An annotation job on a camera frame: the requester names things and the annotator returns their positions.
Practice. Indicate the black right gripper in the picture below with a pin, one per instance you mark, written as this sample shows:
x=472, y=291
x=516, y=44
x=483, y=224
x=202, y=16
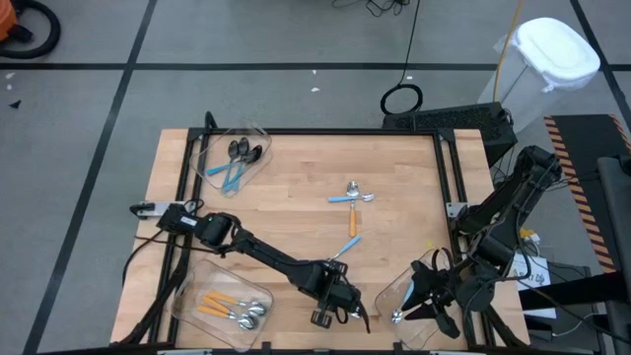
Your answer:
x=448, y=291

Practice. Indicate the clear plastic container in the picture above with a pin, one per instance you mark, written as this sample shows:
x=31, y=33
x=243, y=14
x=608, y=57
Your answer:
x=256, y=172
x=424, y=335
x=197, y=286

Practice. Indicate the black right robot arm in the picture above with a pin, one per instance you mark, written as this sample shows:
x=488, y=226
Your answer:
x=508, y=207

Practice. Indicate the black floor scrap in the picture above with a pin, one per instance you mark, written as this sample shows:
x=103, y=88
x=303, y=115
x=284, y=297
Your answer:
x=16, y=103

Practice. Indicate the yellow plug power strip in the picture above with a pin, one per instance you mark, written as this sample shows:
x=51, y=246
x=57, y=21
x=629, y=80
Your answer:
x=526, y=232

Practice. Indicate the black perforated computer case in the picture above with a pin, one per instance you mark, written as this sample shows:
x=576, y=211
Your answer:
x=448, y=120

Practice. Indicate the white paper label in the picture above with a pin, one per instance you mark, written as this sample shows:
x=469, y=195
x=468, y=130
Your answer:
x=539, y=278

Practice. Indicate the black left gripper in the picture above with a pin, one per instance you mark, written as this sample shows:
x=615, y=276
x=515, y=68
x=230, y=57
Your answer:
x=332, y=293

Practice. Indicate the black aluminium table frame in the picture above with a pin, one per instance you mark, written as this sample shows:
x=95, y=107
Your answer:
x=345, y=131

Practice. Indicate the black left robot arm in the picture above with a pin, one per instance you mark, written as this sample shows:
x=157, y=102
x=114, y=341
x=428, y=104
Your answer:
x=276, y=256

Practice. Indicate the orange vacuum cleaner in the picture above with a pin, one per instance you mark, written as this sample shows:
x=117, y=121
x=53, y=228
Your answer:
x=6, y=22

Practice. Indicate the black hazard-striped mat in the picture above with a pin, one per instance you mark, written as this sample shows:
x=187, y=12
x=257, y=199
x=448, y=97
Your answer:
x=581, y=143

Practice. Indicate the white lined trash bin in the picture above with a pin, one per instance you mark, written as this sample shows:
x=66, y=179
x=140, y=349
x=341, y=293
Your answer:
x=557, y=49

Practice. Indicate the dark grey equipment stand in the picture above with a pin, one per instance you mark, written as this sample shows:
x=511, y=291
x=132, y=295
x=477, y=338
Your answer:
x=616, y=207

